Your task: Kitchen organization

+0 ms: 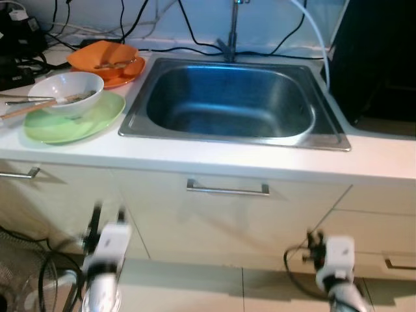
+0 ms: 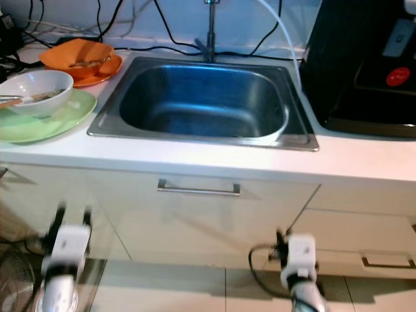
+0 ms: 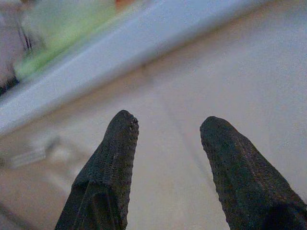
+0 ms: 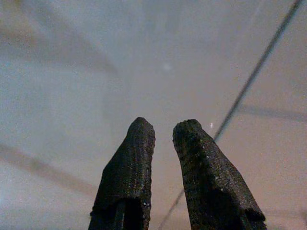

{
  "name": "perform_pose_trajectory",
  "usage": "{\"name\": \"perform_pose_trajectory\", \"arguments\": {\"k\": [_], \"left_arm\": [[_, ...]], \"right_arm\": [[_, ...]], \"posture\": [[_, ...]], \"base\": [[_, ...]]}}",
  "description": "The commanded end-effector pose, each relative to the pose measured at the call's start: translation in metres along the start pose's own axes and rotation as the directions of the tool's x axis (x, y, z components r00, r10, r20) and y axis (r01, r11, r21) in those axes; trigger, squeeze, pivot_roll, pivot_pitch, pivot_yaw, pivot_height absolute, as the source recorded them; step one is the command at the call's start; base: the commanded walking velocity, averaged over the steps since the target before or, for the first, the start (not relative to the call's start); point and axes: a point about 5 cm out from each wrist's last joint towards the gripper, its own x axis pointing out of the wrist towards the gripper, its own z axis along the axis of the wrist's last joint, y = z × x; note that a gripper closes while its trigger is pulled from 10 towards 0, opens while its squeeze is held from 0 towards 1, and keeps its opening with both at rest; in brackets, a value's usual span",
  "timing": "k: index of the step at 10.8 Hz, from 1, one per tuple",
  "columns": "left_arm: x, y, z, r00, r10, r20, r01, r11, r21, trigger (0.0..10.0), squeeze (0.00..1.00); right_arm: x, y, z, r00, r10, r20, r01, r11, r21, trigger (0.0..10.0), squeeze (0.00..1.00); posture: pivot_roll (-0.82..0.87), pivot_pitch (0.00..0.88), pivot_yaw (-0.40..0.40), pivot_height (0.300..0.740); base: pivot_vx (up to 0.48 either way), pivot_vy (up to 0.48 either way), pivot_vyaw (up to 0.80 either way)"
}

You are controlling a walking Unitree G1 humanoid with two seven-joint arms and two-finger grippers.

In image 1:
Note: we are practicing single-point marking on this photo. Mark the stainless steel sink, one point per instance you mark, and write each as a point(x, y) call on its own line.
point(227, 104)

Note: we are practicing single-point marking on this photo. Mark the large black power adapter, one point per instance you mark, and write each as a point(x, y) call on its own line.
point(19, 32)

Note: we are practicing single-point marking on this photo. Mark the orange plate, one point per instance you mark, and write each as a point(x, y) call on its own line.
point(129, 75)

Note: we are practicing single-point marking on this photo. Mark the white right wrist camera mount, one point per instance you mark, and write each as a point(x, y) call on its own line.
point(338, 257)

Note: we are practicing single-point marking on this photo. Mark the white bowl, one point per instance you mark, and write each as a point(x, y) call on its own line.
point(79, 105)

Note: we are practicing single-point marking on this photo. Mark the metal spoon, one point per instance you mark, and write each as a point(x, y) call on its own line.
point(114, 64)

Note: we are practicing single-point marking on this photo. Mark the light green plate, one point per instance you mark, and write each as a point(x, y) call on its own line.
point(71, 130)

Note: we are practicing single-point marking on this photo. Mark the orange bowl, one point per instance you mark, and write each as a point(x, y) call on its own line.
point(97, 54)

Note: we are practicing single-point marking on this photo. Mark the metal utensil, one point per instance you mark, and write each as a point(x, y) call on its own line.
point(26, 99)

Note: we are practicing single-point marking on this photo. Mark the chrome gooseneck faucet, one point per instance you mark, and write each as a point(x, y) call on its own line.
point(233, 32)

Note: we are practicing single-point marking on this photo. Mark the black power strip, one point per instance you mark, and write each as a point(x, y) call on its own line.
point(14, 77)

